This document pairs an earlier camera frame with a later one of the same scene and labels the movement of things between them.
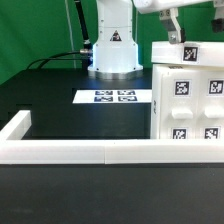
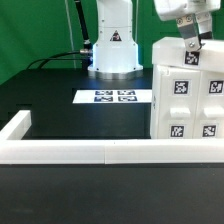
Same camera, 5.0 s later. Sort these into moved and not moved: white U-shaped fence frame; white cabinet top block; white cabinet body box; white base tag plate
Moved: white cabinet top block
Not moved: white U-shaped fence frame; white cabinet body box; white base tag plate
